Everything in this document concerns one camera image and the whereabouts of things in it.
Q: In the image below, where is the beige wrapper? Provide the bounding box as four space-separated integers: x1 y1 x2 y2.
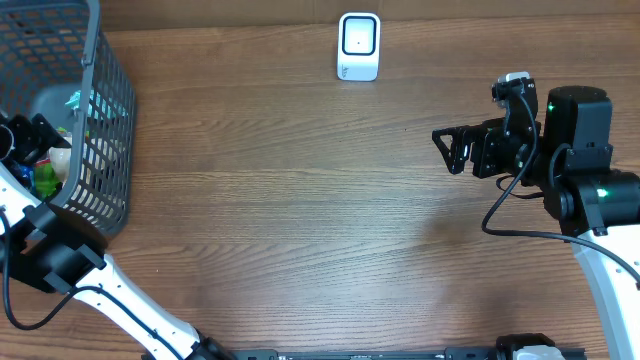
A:
48 148 71 183

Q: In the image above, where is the green snack packet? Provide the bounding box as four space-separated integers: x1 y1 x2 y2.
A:
34 148 67 199

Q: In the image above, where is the teal white snack packet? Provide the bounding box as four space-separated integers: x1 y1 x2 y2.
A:
64 89 126 121

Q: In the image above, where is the blue snack packet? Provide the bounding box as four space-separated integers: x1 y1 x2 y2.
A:
9 163 35 193

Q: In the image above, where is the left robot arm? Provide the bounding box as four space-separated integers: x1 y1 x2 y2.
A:
1 115 232 359

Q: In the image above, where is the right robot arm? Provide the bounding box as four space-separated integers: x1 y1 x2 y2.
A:
432 78 639 359

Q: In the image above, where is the white barcode scanner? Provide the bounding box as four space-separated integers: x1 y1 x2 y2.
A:
336 12 381 82

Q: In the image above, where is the grey plastic mesh basket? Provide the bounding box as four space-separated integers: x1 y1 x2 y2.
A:
1 0 137 237

